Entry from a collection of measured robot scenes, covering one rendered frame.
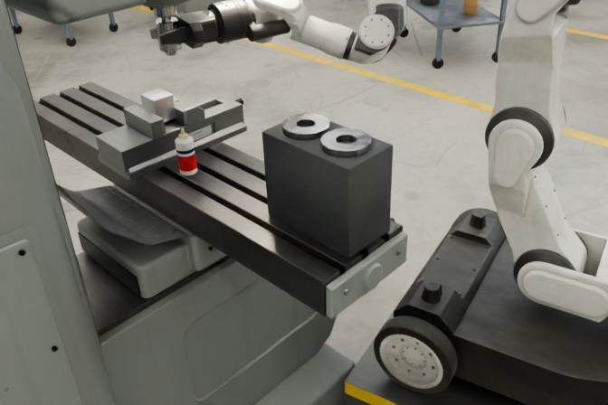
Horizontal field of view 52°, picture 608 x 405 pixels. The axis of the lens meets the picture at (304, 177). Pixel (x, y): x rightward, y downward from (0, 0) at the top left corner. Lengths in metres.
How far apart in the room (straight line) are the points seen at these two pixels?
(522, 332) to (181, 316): 0.79
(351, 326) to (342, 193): 1.33
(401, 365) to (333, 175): 0.68
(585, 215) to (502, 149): 1.77
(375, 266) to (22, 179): 0.62
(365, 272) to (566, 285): 0.53
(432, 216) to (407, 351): 1.45
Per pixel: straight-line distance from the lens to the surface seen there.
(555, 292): 1.54
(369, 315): 2.40
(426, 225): 2.88
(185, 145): 1.40
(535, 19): 1.28
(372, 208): 1.13
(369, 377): 1.66
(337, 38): 1.42
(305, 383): 1.91
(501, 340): 1.55
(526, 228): 1.52
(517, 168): 1.39
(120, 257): 1.41
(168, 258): 1.39
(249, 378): 1.79
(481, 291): 1.67
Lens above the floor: 1.63
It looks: 30 degrees down
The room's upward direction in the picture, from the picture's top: 2 degrees counter-clockwise
